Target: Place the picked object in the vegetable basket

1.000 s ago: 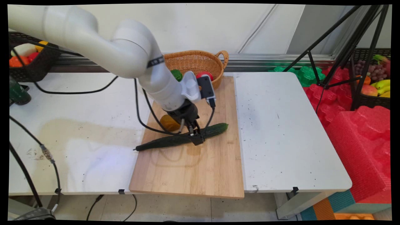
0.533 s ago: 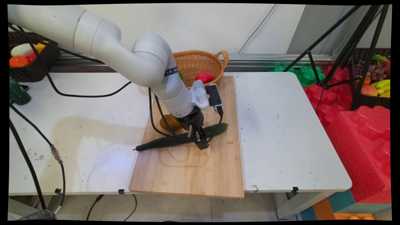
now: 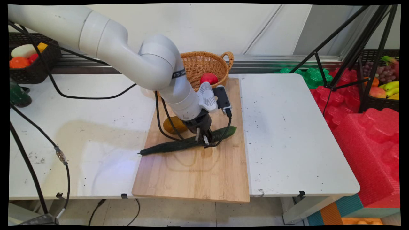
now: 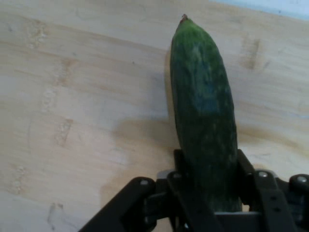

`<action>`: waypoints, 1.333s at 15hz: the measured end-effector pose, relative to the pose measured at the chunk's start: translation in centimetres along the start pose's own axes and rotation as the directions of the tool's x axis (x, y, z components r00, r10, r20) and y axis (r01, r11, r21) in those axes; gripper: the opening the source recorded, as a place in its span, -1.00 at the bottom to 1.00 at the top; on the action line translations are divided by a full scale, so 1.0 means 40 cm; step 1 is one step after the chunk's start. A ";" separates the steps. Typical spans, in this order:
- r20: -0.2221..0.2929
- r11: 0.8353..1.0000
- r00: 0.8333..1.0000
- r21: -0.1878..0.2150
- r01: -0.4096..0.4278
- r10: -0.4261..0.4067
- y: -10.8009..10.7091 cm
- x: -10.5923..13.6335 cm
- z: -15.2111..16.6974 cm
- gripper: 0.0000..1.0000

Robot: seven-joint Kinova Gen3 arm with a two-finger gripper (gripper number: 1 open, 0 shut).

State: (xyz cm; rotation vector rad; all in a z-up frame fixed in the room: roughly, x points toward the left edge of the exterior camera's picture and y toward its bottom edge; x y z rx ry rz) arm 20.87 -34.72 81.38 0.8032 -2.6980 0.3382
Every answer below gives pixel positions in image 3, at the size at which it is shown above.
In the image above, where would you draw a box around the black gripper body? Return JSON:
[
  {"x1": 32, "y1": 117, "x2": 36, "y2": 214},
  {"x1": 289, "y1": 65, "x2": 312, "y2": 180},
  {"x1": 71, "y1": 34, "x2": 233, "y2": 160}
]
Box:
[{"x1": 183, "y1": 112, "x2": 213, "y2": 137}]

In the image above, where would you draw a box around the long dark green cucumber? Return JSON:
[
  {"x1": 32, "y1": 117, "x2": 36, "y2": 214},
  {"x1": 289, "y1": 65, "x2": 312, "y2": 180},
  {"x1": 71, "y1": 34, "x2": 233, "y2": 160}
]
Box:
[{"x1": 137, "y1": 126, "x2": 238, "y2": 156}]

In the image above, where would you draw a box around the orange bell pepper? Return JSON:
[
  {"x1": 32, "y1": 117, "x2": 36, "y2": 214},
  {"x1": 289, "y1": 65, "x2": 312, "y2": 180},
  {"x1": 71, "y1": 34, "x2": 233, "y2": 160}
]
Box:
[{"x1": 163, "y1": 116, "x2": 189, "y2": 134}]

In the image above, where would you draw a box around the wooden cutting board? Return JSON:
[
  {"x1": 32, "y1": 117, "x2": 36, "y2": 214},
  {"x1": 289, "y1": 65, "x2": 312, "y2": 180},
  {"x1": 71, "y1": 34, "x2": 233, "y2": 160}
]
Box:
[{"x1": 131, "y1": 77, "x2": 251, "y2": 204}]

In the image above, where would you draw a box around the white table leg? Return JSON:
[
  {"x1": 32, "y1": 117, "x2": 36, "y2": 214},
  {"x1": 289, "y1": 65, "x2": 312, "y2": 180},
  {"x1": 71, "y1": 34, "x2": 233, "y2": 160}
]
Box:
[{"x1": 281, "y1": 195, "x2": 340, "y2": 225}]

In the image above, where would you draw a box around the green foam mat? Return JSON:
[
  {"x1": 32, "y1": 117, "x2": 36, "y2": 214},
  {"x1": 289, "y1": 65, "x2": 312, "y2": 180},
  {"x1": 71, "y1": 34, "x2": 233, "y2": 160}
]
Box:
[{"x1": 274, "y1": 67, "x2": 334, "y2": 89}]

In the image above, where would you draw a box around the red foam mat pile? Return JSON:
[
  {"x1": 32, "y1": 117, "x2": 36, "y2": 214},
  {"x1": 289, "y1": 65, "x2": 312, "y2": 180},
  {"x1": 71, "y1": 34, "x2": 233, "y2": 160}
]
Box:
[{"x1": 309, "y1": 67, "x2": 362, "y2": 130}]

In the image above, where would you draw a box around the teal and orange foam mat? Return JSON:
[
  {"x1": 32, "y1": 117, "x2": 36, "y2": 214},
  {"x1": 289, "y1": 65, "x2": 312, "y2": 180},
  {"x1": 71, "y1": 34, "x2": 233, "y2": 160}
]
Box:
[{"x1": 306, "y1": 193, "x2": 400, "y2": 226}]

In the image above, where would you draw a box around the large red foam mat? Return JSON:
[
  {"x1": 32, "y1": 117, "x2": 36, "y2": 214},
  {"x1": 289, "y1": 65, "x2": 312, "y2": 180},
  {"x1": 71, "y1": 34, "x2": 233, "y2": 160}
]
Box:
[{"x1": 332, "y1": 108, "x2": 401, "y2": 209}]

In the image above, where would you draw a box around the black woven vegetable basket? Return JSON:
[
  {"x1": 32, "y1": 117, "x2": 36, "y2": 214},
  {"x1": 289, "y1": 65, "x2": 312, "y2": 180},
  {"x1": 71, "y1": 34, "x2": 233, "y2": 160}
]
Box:
[{"x1": 9, "y1": 33, "x2": 62, "y2": 85}]

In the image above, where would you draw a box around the black woven fruit basket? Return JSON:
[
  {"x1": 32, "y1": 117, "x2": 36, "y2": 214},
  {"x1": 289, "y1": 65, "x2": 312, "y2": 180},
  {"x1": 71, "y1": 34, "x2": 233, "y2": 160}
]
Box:
[{"x1": 358, "y1": 49, "x2": 400, "y2": 112}]

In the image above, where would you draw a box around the orange fruit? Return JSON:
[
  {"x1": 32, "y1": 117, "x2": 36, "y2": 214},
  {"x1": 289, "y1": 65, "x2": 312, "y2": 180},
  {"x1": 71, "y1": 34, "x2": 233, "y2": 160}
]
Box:
[{"x1": 364, "y1": 76, "x2": 380, "y2": 88}]

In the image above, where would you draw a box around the peach coloured mango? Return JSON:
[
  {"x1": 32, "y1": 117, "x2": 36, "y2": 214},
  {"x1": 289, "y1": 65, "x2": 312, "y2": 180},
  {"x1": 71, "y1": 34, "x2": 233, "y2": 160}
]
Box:
[{"x1": 369, "y1": 86, "x2": 387, "y2": 99}]

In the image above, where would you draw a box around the dark green table clamp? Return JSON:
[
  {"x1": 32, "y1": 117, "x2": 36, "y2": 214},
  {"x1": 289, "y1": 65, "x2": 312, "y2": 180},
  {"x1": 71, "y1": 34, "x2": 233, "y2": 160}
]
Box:
[{"x1": 9, "y1": 78, "x2": 33, "y2": 108}]

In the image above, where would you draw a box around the black tripod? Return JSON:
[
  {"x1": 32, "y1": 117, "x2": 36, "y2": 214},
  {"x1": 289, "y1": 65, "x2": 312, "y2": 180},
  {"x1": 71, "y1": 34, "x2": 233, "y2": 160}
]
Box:
[{"x1": 289, "y1": 5, "x2": 398, "y2": 114}]

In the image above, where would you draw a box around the white eggplant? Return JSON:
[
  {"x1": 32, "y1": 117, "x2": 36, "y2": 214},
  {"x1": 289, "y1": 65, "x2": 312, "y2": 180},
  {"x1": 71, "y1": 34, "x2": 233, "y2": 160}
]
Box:
[{"x1": 11, "y1": 44, "x2": 38, "y2": 58}]

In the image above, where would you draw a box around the orange vegetable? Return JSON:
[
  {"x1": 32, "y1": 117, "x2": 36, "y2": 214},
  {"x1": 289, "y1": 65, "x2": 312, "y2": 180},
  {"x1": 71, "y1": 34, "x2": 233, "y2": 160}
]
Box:
[{"x1": 9, "y1": 56, "x2": 31, "y2": 69}]

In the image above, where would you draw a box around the purple grape bunch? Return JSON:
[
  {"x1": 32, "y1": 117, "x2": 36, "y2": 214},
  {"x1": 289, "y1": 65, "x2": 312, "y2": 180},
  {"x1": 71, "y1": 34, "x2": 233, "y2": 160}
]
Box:
[{"x1": 362, "y1": 61, "x2": 397, "y2": 83}]

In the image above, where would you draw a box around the yellow banana bunch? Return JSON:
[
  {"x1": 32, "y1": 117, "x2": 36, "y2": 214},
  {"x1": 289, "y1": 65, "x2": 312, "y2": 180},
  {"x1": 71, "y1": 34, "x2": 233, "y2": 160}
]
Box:
[{"x1": 378, "y1": 81, "x2": 400, "y2": 100}]

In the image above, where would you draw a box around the grey ribbed camera mount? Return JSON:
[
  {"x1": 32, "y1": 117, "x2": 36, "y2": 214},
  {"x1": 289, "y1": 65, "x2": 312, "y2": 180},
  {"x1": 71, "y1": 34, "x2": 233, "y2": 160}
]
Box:
[{"x1": 197, "y1": 81, "x2": 219, "y2": 112}]

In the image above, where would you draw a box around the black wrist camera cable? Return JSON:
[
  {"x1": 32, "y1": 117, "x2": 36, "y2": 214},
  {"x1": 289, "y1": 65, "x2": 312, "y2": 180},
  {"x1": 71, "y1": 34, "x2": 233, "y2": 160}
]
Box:
[{"x1": 154, "y1": 91, "x2": 232, "y2": 148}]

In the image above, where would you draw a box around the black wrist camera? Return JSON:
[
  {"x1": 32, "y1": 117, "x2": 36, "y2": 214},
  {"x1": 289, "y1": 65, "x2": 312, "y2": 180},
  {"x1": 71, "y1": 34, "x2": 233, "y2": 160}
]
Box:
[{"x1": 212, "y1": 85, "x2": 233, "y2": 117}]

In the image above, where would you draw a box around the wicker basket with handles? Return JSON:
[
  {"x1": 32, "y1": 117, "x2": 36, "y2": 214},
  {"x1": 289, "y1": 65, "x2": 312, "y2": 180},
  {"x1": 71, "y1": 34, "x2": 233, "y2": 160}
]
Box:
[{"x1": 180, "y1": 51, "x2": 235, "y2": 93}]

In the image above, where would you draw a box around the metal wall rail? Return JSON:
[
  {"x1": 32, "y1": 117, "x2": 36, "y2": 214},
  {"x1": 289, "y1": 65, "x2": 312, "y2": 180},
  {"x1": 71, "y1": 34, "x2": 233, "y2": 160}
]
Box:
[{"x1": 51, "y1": 54, "x2": 343, "y2": 69}]

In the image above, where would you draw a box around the black floor cable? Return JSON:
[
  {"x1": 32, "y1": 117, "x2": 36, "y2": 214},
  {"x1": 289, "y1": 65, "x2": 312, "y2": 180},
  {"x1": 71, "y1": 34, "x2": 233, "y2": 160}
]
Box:
[{"x1": 88, "y1": 198, "x2": 141, "y2": 227}]

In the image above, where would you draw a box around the thin cable with metal connector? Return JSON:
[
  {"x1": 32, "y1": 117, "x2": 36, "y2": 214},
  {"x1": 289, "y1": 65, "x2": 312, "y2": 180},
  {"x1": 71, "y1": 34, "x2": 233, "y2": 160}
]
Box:
[{"x1": 10, "y1": 103, "x2": 71, "y2": 221}]

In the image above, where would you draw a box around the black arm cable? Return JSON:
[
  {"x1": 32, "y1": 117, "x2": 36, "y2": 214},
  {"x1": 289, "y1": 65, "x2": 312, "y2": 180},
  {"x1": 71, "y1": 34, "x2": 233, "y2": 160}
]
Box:
[{"x1": 9, "y1": 21, "x2": 137, "y2": 100}]

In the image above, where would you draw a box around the thick black cable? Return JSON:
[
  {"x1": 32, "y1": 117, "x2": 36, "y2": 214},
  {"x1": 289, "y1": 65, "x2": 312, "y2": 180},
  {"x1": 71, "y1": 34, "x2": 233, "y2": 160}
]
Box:
[{"x1": 9, "y1": 123, "x2": 49, "y2": 215}]

